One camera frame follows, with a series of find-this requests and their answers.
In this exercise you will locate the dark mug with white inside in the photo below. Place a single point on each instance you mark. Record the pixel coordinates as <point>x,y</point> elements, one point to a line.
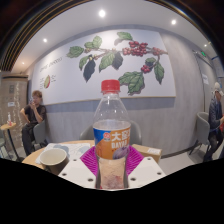
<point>55,160</point>

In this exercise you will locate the white printed paper sheet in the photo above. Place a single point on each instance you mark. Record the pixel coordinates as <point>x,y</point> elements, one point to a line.
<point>78,150</point>

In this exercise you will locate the small bottle with red label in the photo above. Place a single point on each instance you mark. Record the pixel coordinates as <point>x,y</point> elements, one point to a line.
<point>9,119</point>

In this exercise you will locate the small round wooden table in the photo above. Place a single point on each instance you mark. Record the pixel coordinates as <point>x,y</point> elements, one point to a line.
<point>6,128</point>

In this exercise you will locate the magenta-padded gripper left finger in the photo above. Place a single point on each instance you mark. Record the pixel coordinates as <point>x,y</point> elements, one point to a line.
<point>77,171</point>

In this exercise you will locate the round ceiling spotlights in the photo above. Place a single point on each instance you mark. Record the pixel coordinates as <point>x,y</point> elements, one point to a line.
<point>102,13</point>

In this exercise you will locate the coffee branch wall mural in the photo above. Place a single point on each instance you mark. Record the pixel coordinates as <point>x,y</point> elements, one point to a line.
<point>66,80</point>

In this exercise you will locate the green exit sign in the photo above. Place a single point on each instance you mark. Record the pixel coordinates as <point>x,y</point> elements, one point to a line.
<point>203,53</point>

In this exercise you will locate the white wall notice sheet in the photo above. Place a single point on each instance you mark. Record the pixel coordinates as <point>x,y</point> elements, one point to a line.
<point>205,79</point>

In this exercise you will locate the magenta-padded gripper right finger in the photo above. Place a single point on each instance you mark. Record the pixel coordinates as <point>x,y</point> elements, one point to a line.
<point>146,170</point>

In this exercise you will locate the person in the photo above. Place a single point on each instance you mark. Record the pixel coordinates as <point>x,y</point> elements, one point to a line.
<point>31,123</point>
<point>215,123</point>

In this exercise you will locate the clear red-capped drink bottle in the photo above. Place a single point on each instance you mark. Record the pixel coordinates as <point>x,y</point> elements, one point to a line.
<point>111,140</point>

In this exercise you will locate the small brown cardboard box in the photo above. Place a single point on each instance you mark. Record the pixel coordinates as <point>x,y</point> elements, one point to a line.
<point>150,152</point>

